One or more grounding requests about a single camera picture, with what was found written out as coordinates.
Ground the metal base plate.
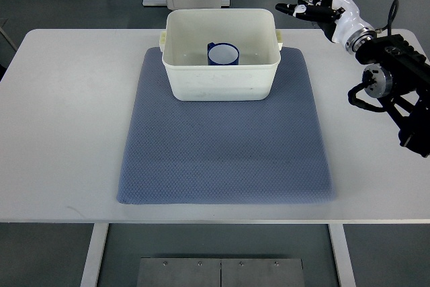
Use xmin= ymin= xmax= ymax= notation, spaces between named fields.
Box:
xmin=136 ymin=258 xmax=305 ymax=286

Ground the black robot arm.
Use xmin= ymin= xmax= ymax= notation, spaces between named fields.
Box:
xmin=345 ymin=31 xmax=429 ymax=157

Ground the right white table leg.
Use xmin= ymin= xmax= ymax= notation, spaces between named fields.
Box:
xmin=329 ymin=224 xmax=356 ymax=287

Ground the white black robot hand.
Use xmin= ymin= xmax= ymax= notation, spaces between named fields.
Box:
xmin=275 ymin=0 xmax=376 ymax=50

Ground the blue enamel mug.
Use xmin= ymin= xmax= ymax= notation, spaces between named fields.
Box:
xmin=207 ymin=42 xmax=240 ymax=66

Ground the white table leg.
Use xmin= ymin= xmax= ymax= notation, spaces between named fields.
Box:
xmin=80 ymin=223 xmax=109 ymax=287
xmin=329 ymin=224 xmax=356 ymax=287

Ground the white plastic box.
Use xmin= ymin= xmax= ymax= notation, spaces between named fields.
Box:
xmin=159 ymin=9 xmax=283 ymax=101

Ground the left white table leg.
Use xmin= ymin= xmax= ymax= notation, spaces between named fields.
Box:
xmin=80 ymin=223 xmax=109 ymax=287

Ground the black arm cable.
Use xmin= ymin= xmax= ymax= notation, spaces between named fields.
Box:
xmin=374 ymin=0 xmax=400 ymax=36

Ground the blue textured mat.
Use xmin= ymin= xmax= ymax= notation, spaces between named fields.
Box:
xmin=117 ymin=48 xmax=335 ymax=204

